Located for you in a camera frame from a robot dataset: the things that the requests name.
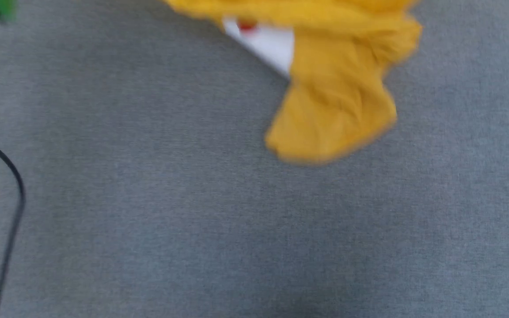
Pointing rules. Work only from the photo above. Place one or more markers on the grey fabric sofa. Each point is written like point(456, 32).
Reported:
point(192, 212)

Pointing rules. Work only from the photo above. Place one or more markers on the yellow and white garment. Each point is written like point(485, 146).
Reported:
point(334, 97)

